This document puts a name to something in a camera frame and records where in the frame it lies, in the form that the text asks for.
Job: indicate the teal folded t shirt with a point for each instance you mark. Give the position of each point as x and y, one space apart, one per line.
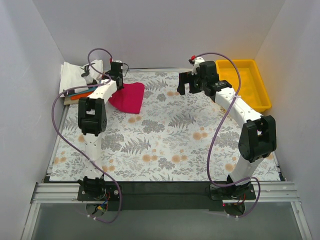
74 93

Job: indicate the orange folded t shirt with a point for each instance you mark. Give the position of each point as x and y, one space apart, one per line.
80 95

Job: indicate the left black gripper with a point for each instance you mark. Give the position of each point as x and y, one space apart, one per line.
119 82

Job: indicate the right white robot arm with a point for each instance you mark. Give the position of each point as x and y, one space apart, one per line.
258 133

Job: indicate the beige folded t shirt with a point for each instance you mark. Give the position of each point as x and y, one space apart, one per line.
70 101

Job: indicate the yellow plastic bin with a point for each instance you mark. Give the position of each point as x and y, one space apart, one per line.
252 89

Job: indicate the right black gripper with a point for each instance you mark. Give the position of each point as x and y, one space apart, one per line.
188 81

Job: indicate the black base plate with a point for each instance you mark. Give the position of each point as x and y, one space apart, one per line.
167 195

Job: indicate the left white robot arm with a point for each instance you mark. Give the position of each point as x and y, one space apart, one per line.
92 121

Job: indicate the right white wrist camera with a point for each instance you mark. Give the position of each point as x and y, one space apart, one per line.
195 62

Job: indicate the floral table mat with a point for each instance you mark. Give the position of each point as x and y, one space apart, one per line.
173 138

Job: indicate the aluminium front rail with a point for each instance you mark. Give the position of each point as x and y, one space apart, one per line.
270 210

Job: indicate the magenta t shirt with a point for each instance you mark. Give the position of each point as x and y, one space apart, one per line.
129 99

